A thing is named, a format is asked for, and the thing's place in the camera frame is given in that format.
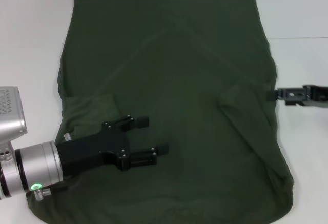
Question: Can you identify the dark green shirt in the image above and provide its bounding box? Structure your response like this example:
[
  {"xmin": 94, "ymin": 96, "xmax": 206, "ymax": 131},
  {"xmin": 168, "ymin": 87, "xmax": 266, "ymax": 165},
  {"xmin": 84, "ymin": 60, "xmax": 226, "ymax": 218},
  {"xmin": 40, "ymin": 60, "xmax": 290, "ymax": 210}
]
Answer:
[{"xmin": 25, "ymin": 0, "xmax": 294, "ymax": 224}]

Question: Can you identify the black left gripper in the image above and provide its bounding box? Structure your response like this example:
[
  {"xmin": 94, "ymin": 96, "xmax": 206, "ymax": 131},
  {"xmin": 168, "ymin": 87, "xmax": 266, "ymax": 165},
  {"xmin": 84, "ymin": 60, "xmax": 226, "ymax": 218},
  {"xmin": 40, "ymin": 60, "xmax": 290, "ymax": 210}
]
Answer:
[{"xmin": 55, "ymin": 114, "xmax": 170, "ymax": 177}]

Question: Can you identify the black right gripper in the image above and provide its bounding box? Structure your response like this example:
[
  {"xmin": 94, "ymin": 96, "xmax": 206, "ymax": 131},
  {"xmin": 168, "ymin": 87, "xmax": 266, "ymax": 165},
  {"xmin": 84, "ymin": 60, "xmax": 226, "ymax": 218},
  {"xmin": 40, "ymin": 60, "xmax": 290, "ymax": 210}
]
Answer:
[{"xmin": 268, "ymin": 84, "xmax": 328, "ymax": 109}]

